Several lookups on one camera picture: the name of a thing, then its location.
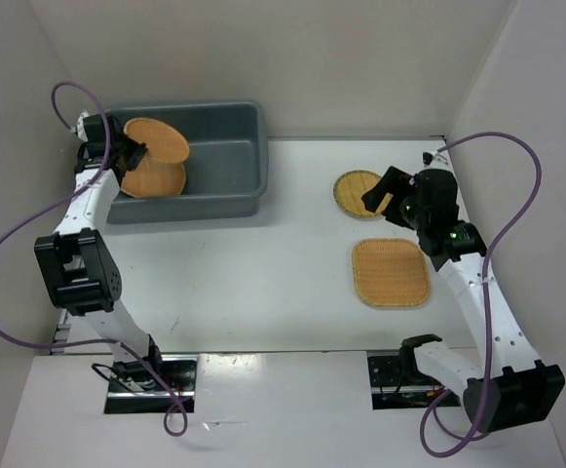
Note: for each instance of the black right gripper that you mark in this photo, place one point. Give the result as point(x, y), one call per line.
point(374, 197)

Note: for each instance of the triangular orange woven tray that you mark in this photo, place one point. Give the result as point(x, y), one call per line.
point(153, 179)

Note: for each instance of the round yellow-green woven tray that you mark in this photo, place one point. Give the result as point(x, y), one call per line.
point(348, 189)

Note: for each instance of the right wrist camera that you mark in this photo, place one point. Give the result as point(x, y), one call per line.
point(434, 159)

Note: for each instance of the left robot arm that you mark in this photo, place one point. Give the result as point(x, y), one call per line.
point(77, 267)

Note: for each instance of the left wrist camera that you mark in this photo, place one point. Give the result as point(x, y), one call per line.
point(88, 127)

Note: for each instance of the grey plastic bin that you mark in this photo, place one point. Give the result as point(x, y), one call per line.
point(226, 172)

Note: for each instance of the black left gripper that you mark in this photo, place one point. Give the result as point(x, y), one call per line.
point(139, 150)

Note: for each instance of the round orange woven tray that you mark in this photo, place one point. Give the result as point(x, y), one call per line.
point(164, 143)

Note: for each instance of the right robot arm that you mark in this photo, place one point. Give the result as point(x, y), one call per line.
point(511, 386)

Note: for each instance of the rounded tan woven tray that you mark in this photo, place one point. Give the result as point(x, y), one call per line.
point(390, 273)

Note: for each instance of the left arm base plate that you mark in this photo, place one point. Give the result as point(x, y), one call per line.
point(128, 396)

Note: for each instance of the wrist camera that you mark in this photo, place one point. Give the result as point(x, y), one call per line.
point(434, 159)
point(88, 127)

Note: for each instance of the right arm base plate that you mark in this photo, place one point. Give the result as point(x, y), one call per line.
point(391, 389)

